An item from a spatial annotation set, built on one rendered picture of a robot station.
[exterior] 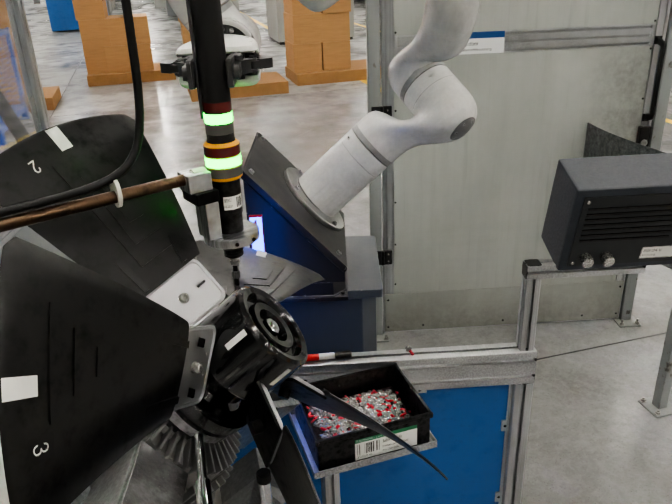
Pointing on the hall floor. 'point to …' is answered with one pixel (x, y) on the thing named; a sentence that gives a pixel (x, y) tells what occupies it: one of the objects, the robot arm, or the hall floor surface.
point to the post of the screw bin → (331, 489)
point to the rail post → (517, 442)
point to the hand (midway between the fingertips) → (211, 71)
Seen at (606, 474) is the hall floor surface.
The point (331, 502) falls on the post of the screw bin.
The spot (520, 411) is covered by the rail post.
